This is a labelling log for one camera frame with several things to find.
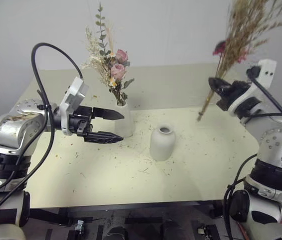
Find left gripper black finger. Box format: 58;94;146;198
83;130;124;144
92;107;125;121

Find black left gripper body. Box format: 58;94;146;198
67;105;94;138

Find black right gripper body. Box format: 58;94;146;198
216;80;252;111

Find dried grass red flower bouquet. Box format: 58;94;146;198
196;0;282;123

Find tall conical white vase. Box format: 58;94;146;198
114;101;137;138

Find pink rose dried bouquet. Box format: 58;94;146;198
80;1;135;106

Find round white ceramic vase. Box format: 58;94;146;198
149;123;176;162

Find dark rounded shape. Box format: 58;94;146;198
105;225;129;240

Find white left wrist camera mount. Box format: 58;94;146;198
55;76;90;136

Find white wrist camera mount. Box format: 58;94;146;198
227;58;278;118
55;76;90;136

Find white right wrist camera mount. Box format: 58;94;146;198
227;58;278;118

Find black table frame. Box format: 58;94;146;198
28;199;223;226

